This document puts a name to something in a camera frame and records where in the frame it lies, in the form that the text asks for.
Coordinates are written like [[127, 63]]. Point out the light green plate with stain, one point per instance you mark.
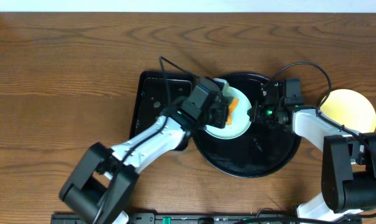
[[240, 119]]

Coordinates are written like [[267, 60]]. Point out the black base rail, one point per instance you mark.
[[153, 218]]

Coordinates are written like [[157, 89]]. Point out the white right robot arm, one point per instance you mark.
[[348, 179]]

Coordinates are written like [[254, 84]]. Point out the orange green sponge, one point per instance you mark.
[[232, 106]]

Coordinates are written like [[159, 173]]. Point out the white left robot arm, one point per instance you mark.
[[102, 182]]

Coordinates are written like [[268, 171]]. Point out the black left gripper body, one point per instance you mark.
[[220, 115]]

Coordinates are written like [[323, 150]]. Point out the round black tray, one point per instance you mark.
[[261, 150]]

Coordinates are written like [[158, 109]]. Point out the rectangular black tray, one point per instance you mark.
[[152, 97]]

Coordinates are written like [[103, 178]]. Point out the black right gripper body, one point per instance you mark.
[[266, 114]]

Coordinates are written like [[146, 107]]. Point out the yellow plate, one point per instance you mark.
[[351, 109]]

